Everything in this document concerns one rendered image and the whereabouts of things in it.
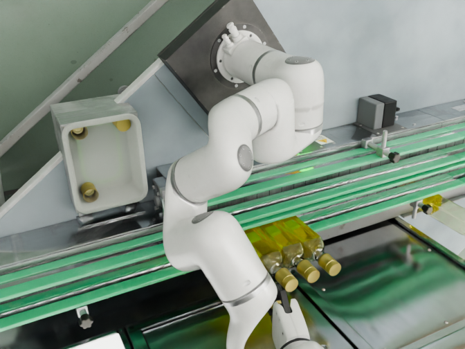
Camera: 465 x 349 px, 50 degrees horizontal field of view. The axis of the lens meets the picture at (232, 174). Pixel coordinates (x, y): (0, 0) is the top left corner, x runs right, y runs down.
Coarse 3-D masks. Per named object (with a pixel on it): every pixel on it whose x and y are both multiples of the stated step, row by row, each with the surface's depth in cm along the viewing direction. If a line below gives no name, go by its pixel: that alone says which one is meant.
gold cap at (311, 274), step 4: (304, 260) 113; (308, 260) 114; (300, 264) 113; (304, 264) 112; (308, 264) 112; (300, 268) 112; (304, 268) 111; (308, 268) 111; (312, 268) 111; (300, 272) 112; (304, 272) 111; (308, 272) 110; (312, 272) 110; (316, 272) 110; (304, 276) 111; (308, 276) 110; (312, 276) 110; (316, 276) 111; (308, 280) 110; (312, 280) 111
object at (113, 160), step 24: (96, 120) 107; (72, 144) 114; (96, 144) 117; (120, 144) 120; (72, 168) 109; (96, 168) 119; (120, 168) 122; (144, 168) 117; (72, 192) 112; (120, 192) 121; (144, 192) 120
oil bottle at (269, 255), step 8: (248, 232) 123; (256, 232) 123; (256, 240) 119; (264, 240) 119; (256, 248) 117; (264, 248) 116; (272, 248) 116; (264, 256) 114; (272, 256) 114; (280, 256) 114; (264, 264) 113; (272, 264) 113
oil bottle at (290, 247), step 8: (264, 224) 125; (272, 224) 125; (280, 224) 125; (264, 232) 123; (272, 232) 122; (280, 232) 122; (288, 232) 122; (272, 240) 120; (280, 240) 119; (288, 240) 119; (296, 240) 118; (280, 248) 117; (288, 248) 116; (296, 248) 116; (288, 256) 115; (288, 264) 116
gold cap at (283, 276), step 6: (282, 270) 111; (288, 270) 111; (276, 276) 111; (282, 276) 109; (288, 276) 109; (282, 282) 109; (288, 282) 108; (294, 282) 108; (288, 288) 108; (294, 288) 109
